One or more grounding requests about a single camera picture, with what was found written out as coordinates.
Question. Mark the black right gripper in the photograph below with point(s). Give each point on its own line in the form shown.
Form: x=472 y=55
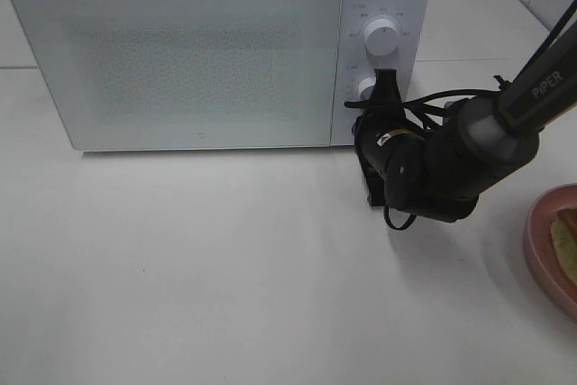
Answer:
x=388 y=142

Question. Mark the sandwich with ham and cheese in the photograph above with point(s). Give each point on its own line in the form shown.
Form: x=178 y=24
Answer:
x=563 y=233

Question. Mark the pink round plate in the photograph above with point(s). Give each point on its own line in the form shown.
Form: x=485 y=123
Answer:
x=539 y=250

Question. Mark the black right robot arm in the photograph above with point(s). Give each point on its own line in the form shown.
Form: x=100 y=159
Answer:
x=433 y=156

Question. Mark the lower white timer knob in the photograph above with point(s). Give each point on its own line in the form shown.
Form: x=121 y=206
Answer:
x=365 y=87

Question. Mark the upper white power knob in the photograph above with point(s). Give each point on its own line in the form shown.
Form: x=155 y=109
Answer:
x=381 y=36

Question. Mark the white microwave oven body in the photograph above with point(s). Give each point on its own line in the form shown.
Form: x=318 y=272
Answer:
x=405 y=6

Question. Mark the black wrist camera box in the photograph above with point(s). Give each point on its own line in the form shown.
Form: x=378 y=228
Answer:
x=375 y=186

